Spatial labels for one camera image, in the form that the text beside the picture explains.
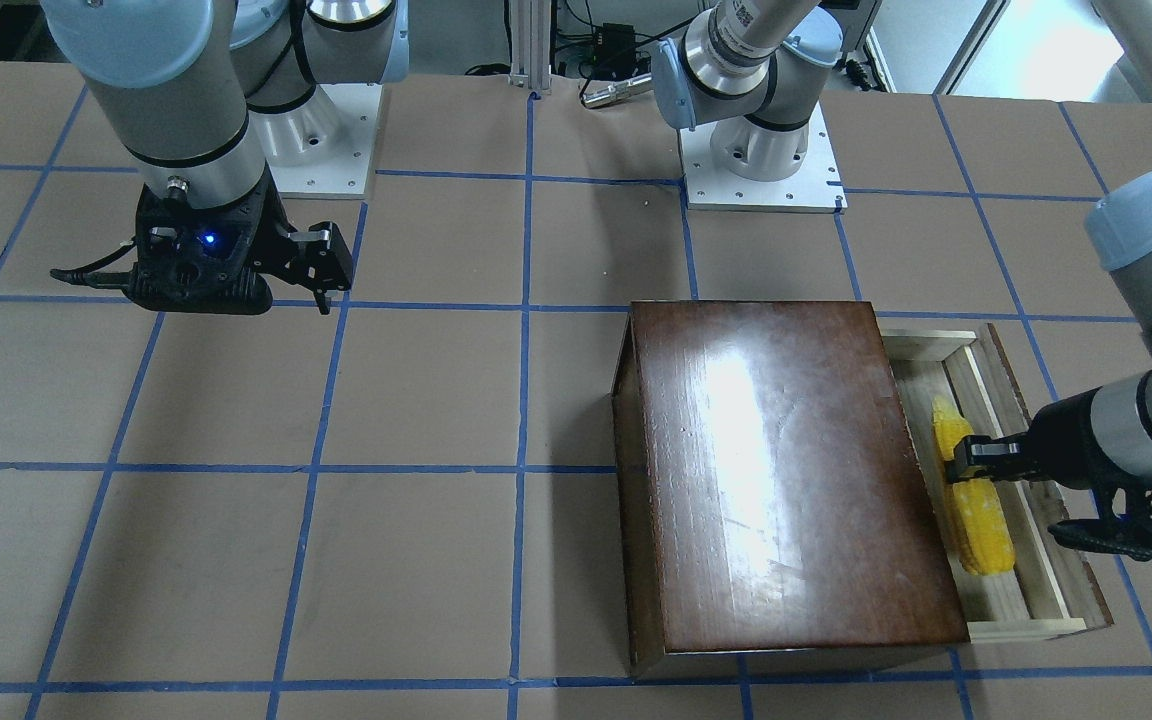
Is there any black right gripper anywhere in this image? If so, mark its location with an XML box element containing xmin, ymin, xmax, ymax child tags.
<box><xmin>124</xmin><ymin>170</ymin><xmax>355</xmax><ymax>316</ymax></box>

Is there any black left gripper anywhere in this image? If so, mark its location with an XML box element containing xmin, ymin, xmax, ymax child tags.
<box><xmin>943</xmin><ymin>392</ymin><xmax>1152</xmax><ymax>551</ymax></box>

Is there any yellow toy corn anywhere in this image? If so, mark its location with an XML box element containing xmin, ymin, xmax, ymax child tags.
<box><xmin>931</xmin><ymin>395</ymin><xmax>1016</xmax><ymax>577</ymax></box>

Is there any light wood drawer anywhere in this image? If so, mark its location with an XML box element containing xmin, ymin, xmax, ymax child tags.
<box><xmin>881</xmin><ymin>323</ymin><xmax>1114</xmax><ymax>644</ymax></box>

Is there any dark wooden drawer cabinet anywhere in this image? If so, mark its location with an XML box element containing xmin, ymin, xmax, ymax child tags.
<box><xmin>611</xmin><ymin>301</ymin><xmax>970</xmax><ymax>679</ymax></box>

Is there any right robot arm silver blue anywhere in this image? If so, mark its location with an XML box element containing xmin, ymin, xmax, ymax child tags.
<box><xmin>41</xmin><ymin>1</ymin><xmax>410</xmax><ymax>316</ymax></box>

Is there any black electronics box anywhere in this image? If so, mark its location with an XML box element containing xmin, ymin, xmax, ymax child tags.
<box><xmin>591</xmin><ymin>22</ymin><xmax>637</xmax><ymax>79</ymax></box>

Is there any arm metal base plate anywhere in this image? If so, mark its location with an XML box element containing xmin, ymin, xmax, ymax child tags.
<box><xmin>679</xmin><ymin>104</ymin><xmax>849</xmax><ymax>213</ymax></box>
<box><xmin>250</xmin><ymin>85</ymin><xmax>385</xmax><ymax>200</ymax></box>

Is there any aluminium frame post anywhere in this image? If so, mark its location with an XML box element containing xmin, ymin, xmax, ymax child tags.
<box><xmin>505</xmin><ymin>0</ymin><xmax>554</xmax><ymax>99</ymax></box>

